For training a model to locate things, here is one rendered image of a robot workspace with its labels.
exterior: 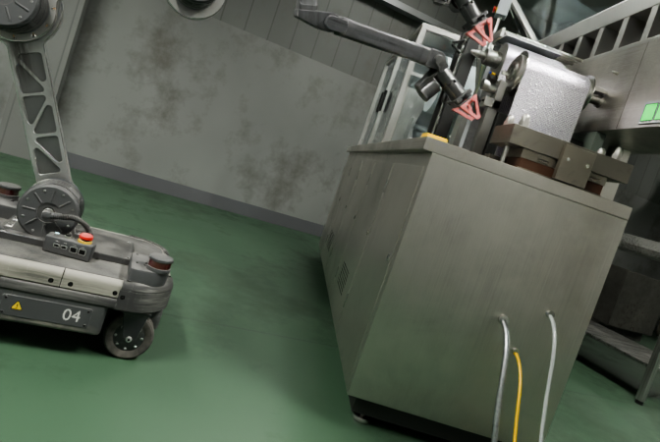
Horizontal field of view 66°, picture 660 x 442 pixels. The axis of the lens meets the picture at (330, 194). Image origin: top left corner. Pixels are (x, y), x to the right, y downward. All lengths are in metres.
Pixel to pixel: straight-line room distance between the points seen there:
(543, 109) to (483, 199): 0.48
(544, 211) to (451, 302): 0.38
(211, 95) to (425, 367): 3.59
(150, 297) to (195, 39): 3.46
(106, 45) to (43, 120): 2.94
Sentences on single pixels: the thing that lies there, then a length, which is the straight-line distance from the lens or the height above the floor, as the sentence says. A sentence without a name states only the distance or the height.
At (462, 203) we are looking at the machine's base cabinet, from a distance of 1.54.
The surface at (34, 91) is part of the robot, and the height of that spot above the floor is 0.65.
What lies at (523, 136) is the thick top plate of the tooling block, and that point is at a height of 1.00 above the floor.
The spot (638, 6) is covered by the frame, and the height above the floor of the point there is 1.60.
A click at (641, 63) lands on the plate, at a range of 1.98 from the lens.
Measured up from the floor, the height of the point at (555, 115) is 1.14.
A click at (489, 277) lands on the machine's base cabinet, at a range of 1.61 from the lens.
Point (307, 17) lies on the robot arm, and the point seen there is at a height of 1.12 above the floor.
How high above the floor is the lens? 0.74
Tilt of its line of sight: 3 degrees down
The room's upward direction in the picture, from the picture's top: 19 degrees clockwise
